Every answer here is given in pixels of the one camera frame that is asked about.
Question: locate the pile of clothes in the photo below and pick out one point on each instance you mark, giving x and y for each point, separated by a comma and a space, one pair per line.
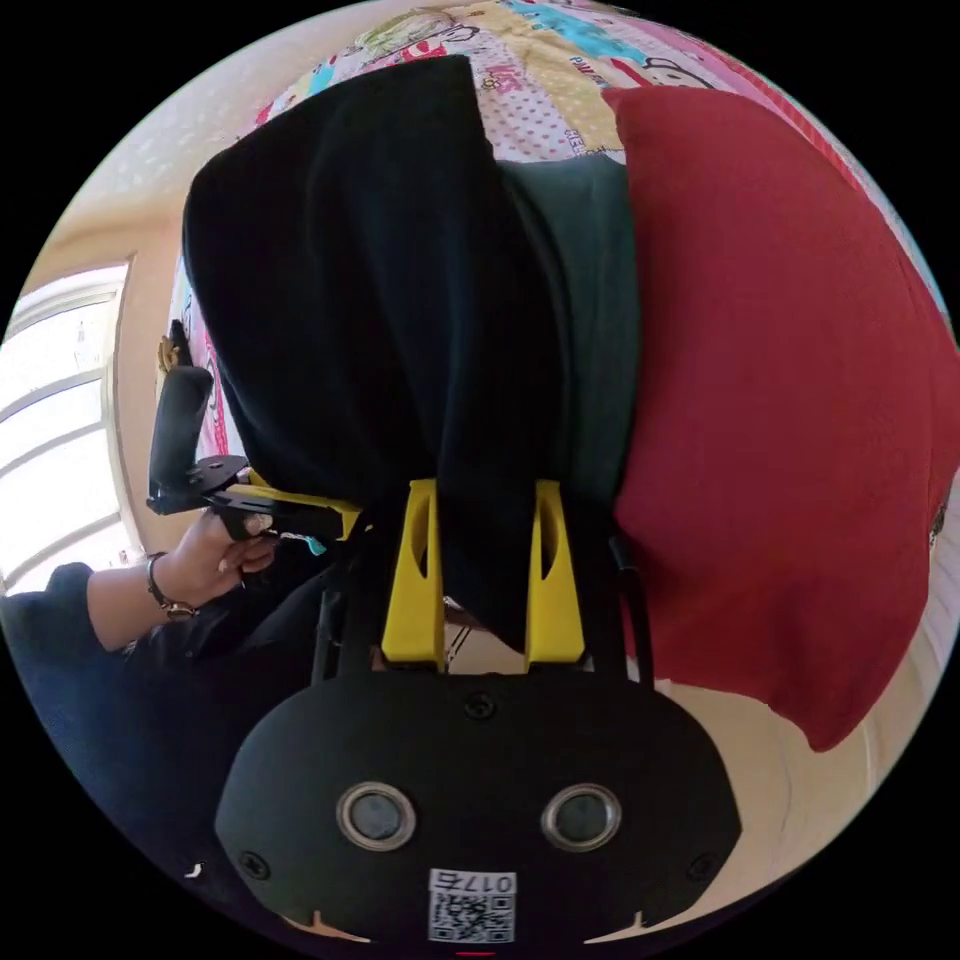
772, 390

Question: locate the person's body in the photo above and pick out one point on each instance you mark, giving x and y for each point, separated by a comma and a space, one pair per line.
150, 735

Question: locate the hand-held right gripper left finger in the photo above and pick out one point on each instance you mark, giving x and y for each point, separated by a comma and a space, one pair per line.
409, 600

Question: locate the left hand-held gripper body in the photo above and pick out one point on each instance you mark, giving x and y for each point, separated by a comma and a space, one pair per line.
214, 480

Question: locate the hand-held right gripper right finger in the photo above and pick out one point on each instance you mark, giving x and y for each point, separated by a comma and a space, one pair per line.
559, 600

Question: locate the person's left hand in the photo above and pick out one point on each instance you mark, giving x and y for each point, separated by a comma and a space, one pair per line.
206, 559

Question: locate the black long pants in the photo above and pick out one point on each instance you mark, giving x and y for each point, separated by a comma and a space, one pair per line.
360, 300

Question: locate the bed with printed sheet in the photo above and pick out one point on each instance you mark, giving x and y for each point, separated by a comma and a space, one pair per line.
544, 112

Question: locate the window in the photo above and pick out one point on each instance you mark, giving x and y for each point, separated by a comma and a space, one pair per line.
52, 427

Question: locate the person's left forearm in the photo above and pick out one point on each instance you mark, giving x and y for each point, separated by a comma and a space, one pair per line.
124, 607

